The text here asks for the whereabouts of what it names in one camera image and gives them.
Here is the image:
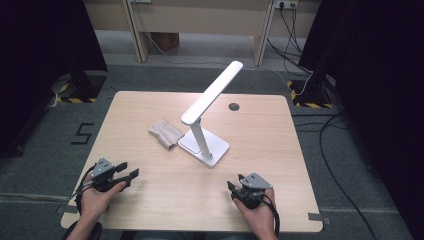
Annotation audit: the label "grey tape strip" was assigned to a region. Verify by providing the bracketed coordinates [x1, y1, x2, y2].
[308, 212, 332, 225]

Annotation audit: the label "beige cloth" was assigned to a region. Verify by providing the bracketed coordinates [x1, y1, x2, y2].
[147, 118, 185, 151]

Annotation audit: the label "left hand-held gripper black cable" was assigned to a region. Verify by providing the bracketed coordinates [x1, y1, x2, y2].
[74, 164, 98, 214]

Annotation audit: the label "beige wooden desk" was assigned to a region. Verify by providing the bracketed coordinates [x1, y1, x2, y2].
[83, 0, 323, 67]

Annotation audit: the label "person's right hand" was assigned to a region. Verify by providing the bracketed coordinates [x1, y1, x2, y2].
[231, 187, 279, 236]

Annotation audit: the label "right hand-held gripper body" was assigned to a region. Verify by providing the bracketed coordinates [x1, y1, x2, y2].
[232, 172, 274, 211]

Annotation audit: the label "brown cardboard box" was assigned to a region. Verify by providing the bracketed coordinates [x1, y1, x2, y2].
[150, 32, 180, 53]

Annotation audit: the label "white desk lamp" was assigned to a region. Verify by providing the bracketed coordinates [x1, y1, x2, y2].
[177, 60, 244, 169]

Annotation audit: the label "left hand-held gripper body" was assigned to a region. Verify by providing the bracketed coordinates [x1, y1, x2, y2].
[90, 157, 132, 193]

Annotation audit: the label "black curtain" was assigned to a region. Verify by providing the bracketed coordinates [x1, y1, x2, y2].
[298, 0, 424, 240]
[0, 0, 108, 158]

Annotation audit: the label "person's legs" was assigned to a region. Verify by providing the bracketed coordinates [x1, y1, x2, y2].
[119, 230, 258, 240]

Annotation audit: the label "person's left hand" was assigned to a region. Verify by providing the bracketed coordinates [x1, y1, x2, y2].
[79, 172, 128, 221]

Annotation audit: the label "black cables from wall socket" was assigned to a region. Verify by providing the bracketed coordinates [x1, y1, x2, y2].
[266, 4, 313, 74]

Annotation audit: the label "long black floor cable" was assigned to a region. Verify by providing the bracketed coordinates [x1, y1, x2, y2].
[292, 112, 378, 240]

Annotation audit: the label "hand-held gripper black cable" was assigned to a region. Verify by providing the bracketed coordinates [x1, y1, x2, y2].
[261, 194, 281, 238]
[74, 164, 98, 214]

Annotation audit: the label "black stand base striped tape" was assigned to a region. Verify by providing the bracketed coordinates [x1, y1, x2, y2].
[287, 74, 336, 109]
[54, 71, 108, 104]

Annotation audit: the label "white wall socket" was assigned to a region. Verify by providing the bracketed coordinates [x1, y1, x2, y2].
[274, 0, 299, 10]

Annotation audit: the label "right hand-held gripper black cable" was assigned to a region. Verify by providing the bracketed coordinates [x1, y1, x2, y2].
[261, 194, 281, 238]

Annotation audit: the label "white floor cable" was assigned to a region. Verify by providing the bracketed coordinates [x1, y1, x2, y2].
[133, 3, 314, 98]

